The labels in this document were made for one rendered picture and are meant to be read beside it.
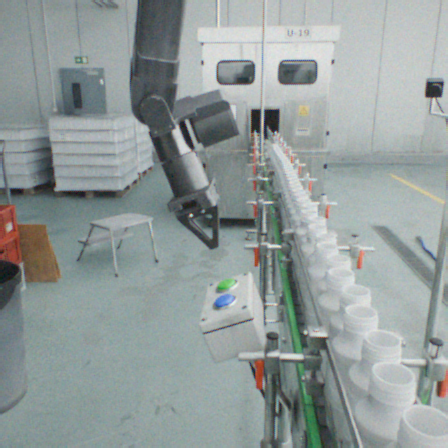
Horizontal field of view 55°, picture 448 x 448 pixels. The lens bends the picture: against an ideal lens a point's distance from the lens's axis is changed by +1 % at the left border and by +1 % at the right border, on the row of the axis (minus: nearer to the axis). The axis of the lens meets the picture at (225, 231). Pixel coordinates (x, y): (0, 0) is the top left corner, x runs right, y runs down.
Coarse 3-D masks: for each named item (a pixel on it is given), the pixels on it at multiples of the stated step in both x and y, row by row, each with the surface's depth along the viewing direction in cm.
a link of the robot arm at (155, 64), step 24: (144, 0) 49; (168, 0) 49; (144, 24) 51; (168, 24) 51; (144, 48) 52; (168, 48) 53; (144, 72) 53; (168, 72) 54; (144, 96) 55; (168, 96) 56
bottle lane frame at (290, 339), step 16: (272, 208) 169; (272, 224) 151; (288, 288) 97; (288, 304) 89; (288, 320) 85; (288, 336) 85; (288, 352) 85; (288, 368) 84; (304, 368) 68; (288, 384) 85; (304, 400) 61; (304, 416) 59
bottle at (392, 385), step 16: (384, 368) 41; (400, 368) 40; (384, 384) 38; (400, 384) 41; (368, 400) 40; (384, 400) 38; (400, 400) 38; (368, 416) 39; (384, 416) 39; (400, 416) 38; (368, 432) 39; (384, 432) 38
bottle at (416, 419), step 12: (408, 408) 35; (420, 408) 35; (432, 408) 35; (408, 420) 35; (420, 420) 35; (432, 420) 35; (444, 420) 34; (408, 432) 33; (420, 432) 32; (432, 432) 35; (444, 432) 34; (396, 444) 35; (408, 444) 33; (420, 444) 32; (432, 444) 32; (444, 444) 32
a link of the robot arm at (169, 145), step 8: (192, 120) 62; (184, 128) 62; (192, 128) 62; (152, 136) 62; (160, 136) 61; (168, 136) 61; (176, 136) 61; (184, 136) 62; (160, 144) 62; (168, 144) 61; (176, 144) 62; (184, 144) 62; (192, 144) 63; (160, 152) 63; (168, 152) 62; (176, 152) 62; (184, 152) 62; (160, 160) 64; (168, 160) 64
